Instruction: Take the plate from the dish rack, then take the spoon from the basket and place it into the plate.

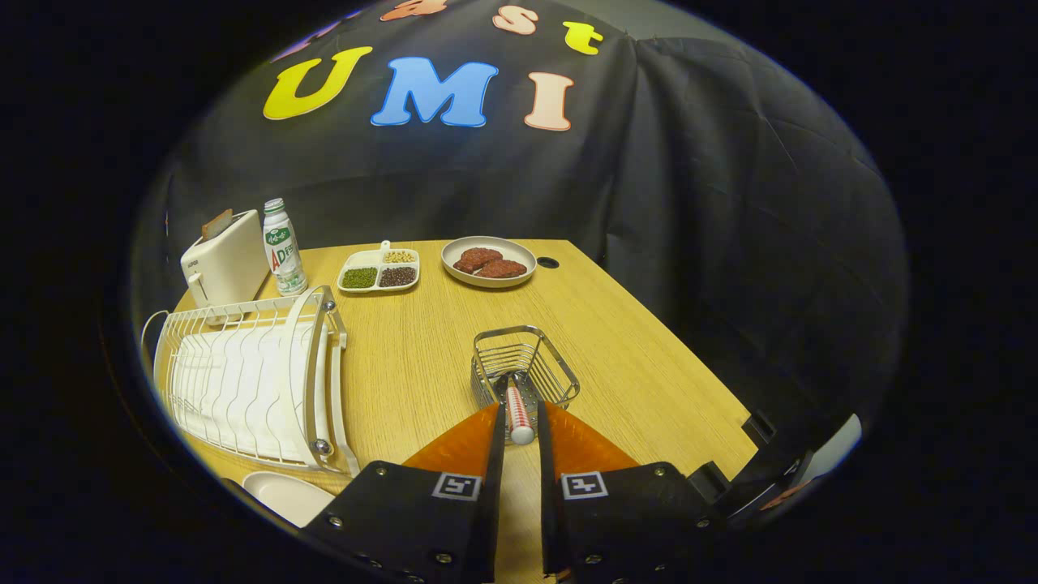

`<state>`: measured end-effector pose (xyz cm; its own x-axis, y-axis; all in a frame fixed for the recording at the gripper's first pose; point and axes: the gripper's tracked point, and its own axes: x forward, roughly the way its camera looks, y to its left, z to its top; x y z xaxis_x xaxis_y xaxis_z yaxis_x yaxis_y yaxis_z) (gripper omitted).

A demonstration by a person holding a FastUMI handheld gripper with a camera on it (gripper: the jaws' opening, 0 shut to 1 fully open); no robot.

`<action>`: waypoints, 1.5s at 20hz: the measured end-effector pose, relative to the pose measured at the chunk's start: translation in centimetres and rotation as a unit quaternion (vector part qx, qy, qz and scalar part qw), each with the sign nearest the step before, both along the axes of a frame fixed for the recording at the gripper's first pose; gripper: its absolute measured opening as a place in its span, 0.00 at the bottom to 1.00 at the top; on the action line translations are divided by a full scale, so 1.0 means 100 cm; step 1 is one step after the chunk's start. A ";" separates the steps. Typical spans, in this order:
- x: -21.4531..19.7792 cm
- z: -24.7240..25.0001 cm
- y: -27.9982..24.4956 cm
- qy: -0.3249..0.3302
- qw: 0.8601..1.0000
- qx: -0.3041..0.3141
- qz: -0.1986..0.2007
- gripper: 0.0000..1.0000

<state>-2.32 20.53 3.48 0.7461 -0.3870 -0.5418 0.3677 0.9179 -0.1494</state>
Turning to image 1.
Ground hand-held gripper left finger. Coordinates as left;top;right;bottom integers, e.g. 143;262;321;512
300;403;508;584

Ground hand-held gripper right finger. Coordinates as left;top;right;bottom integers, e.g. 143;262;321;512
537;401;735;583

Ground red checkered handle spoon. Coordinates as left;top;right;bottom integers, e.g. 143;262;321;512
504;375;536;446

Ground metal wire basket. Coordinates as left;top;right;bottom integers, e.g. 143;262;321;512
470;325;581;443

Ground beige plate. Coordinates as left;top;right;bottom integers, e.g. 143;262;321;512
242;471;336;530

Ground white dish rack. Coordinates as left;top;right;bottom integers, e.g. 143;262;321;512
142;285;362;477

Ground beige meat dish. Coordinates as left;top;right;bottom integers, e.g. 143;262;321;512
440;235;538;290

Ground white divided bean dish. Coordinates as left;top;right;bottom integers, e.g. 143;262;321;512
337;240;422;294

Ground black backdrop cloth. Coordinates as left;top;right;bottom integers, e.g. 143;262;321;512
134;0;909;455

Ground white bottle green label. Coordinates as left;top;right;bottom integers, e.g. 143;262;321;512
262;198;309;297

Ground white toaster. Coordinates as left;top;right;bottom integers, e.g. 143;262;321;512
180;209;271;325

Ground black table bracket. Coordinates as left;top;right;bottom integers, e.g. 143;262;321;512
742;411;778;445

